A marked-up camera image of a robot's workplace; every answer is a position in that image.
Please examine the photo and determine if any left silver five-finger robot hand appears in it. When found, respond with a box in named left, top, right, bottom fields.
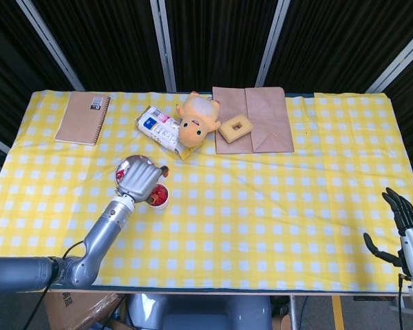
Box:
left=116, top=160, right=169, bottom=204

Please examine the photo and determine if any round steel plate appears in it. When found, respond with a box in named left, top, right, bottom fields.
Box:
left=114, top=154, right=156, bottom=193

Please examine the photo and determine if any white paper cup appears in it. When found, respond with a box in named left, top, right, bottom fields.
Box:
left=146, top=184, right=171, bottom=210

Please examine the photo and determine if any yellow hang tag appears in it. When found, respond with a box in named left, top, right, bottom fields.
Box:
left=177, top=143, right=198, bottom=161

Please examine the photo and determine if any white plastic-wrapped package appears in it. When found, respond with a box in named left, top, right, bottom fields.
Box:
left=135, top=105, right=190, bottom=155

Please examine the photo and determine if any orange plush doll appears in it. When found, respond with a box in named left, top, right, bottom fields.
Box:
left=174, top=91, right=222, bottom=148

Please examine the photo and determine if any kraft spiral notebook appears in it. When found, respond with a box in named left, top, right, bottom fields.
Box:
left=54, top=91, right=112, bottom=147

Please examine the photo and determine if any yellow floor tape strip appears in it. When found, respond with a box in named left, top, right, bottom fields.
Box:
left=332, top=295, right=345, bottom=330

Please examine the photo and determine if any yellow sponge with hole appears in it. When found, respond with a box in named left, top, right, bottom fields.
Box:
left=217, top=114, right=255, bottom=144

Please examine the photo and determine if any yellow white checkered tablecloth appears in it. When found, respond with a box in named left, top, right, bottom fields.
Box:
left=0, top=89, right=413, bottom=294

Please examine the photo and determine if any brown paper bag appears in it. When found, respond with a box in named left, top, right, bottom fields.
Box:
left=211, top=86, right=254, bottom=155

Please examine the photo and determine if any grey metal table leg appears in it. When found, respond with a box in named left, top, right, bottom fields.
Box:
left=288, top=294, right=299, bottom=330

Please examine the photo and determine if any brown cardboard box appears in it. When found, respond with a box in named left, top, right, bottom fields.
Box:
left=43, top=291, right=125, bottom=330

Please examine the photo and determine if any black pleated curtain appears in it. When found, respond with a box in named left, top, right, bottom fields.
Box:
left=0, top=0, right=73, bottom=138
left=265, top=0, right=413, bottom=94
left=165, top=0, right=279, bottom=93
left=32, top=0, right=168, bottom=93

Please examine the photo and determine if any brown paper bag triangular fold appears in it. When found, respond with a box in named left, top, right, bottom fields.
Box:
left=244, top=87, right=295, bottom=153

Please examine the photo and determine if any grey robot torso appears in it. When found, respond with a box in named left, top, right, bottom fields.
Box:
left=125, top=294, right=273, bottom=330

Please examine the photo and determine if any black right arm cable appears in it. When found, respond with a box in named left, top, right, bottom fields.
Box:
left=396, top=273, right=412, bottom=330

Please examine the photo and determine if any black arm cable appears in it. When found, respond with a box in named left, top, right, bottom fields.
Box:
left=22, top=240, right=87, bottom=330
left=396, top=273, right=412, bottom=330

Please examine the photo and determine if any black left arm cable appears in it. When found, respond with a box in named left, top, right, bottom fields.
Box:
left=22, top=240, right=87, bottom=330

